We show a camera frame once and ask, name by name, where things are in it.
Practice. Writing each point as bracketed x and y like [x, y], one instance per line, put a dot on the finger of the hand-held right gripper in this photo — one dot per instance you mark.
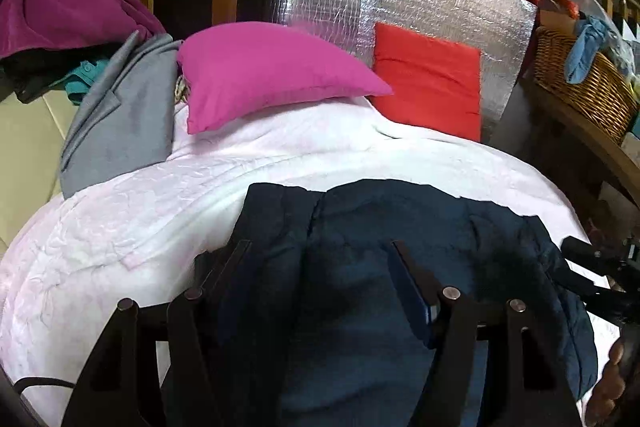
[582, 284]
[582, 249]

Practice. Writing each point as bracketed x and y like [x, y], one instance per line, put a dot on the silver foil insulation panel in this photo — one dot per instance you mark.
[350, 7]

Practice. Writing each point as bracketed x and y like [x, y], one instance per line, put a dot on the person's right hand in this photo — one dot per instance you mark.
[607, 387]

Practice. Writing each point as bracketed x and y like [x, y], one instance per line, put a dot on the white bed blanket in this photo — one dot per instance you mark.
[150, 227]

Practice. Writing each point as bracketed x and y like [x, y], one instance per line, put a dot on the pink pillow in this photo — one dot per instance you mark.
[260, 72]

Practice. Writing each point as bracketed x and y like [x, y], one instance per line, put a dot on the navy blue puffer jacket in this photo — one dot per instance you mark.
[360, 267]

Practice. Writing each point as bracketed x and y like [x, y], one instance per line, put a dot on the light blue cloth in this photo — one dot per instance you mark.
[587, 47]

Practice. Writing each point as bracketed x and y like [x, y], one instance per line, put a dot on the wooden shelf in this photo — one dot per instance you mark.
[590, 142]

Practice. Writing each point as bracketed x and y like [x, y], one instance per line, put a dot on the wicker basket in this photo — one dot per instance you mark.
[585, 82]

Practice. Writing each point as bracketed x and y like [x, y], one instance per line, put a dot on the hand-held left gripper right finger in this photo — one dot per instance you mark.
[411, 294]

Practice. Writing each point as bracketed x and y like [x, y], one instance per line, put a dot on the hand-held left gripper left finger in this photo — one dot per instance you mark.
[226, 274]

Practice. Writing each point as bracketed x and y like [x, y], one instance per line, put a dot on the teal garment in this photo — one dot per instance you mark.
[82, 79]

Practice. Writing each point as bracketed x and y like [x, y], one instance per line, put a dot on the grey garment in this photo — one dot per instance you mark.
[120, 117]

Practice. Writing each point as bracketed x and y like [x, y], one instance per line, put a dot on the red pillow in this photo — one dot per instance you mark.
[430, 82]

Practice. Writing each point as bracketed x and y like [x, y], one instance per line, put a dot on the magenta garment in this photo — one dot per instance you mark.
[70, 2]

